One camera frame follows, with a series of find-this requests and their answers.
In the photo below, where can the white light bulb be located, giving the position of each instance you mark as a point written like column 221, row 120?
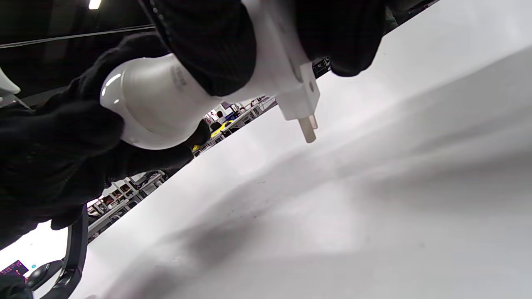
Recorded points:
column 153, row 104

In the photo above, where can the person's left hand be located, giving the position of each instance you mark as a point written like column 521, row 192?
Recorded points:
column 54, row 158

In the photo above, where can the ceiling light strip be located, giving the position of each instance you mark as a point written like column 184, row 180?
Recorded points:
column 94, row 3

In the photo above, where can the cluttered background workbench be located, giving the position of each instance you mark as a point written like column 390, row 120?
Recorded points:
column 232, row 120
column 120, row 199

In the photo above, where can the white plug-in bulb socket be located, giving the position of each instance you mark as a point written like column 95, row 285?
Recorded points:
column 274, row 62

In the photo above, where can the person's right hand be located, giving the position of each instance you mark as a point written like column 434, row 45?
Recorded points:
column 208, row 41

